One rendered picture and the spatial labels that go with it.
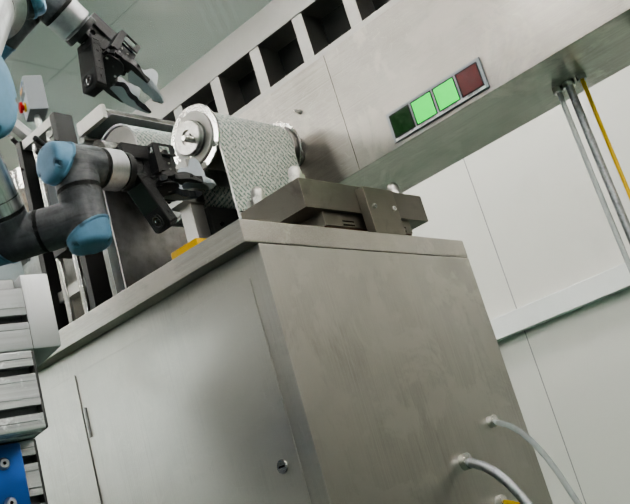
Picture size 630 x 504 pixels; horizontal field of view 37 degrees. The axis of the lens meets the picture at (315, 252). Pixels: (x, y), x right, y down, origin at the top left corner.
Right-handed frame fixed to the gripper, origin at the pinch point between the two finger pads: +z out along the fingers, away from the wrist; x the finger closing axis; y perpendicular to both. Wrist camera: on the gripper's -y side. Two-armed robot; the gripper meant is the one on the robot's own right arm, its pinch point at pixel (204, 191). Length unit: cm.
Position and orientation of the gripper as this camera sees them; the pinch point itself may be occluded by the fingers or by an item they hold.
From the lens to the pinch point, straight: 186.6
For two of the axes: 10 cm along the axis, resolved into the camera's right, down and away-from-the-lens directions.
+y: -2.7, -9.2, 2.8
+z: 6.5, 0.4, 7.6
